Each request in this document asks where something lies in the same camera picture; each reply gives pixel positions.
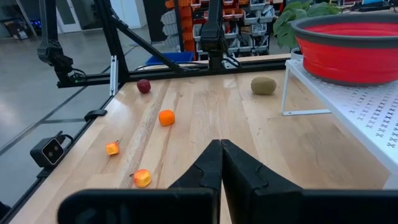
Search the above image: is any red collapsible colander grey rim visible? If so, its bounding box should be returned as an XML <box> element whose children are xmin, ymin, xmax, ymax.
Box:
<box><xmin>290</xmin><ymin>12</ymin><xmax>398</xmax><ymax>87</ymax></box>

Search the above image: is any parts bin storage rack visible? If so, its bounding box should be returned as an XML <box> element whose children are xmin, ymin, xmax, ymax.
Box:
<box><xmin>160</xmin><ymin>0</ymin><xmax>277</xmax><ymax>58</ymax></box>

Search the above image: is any black table-level camera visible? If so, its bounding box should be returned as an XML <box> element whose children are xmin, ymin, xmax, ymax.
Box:
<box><xmin>29</xmin><ymin>130</ymin><xmax>75</xmax><ymax>180</ymax></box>

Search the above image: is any blue plastic bin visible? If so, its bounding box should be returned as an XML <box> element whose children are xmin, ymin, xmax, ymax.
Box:
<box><xmin>144</xmin><ymin>51</ymin><xmax>195</xmax><ymax>67</ymax></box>

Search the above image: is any green plant in white pot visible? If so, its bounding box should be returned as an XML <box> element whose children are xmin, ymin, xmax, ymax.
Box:
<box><xmin>272</xmin><ymin>1</ymin><xmax>343</xmax><ymax>62</ymax></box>

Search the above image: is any silver frame bracket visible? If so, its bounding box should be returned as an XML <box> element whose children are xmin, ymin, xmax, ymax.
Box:
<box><xmin>109</xmin><ymin>55</ymin><xmax>119</xmax><ymax>96</ymax></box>

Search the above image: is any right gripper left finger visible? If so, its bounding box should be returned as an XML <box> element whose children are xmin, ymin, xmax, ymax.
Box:
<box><xmin>57</xmin><ymin>139</ymin><xmax>223</xmax><ymax>224</ymax></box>

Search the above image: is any brown green plush kiwi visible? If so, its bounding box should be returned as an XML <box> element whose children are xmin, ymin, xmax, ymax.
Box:
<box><xmin>250</xmin><ymin>76</ymin><xmax>277</xmax><ymax>96</ymax></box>

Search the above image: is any black aluminium table frame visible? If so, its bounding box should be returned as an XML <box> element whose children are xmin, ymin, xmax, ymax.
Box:
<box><xmin>0</xmin><ymin>0</ymin><xmax>289</xmax><ymax>224</ymax></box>

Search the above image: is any round orange plush fruit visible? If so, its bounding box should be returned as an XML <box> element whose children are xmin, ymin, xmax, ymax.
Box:
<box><xmin>158</xmin><ymin>109</ymin><xmax>176</xmax><ymax>127</ymax></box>

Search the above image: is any white perforated metal shelf riser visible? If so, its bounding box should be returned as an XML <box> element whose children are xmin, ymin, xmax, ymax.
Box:
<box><xmin>281</xmin><ymin>58</ymin><xmax>398</xmax><ymax>190</ymax></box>

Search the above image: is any black table edge clamp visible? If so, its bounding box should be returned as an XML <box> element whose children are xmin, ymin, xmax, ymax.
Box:
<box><xmin>83</xmin><ymin>108</ymin><xmax>108</xmax><ymax>123</ymax></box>

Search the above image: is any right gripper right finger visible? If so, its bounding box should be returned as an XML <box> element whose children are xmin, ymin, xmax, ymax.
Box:
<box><xmin>220</xmin><ymin>139</ymin><xmax>398</xmax><ymax>224</ymax></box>

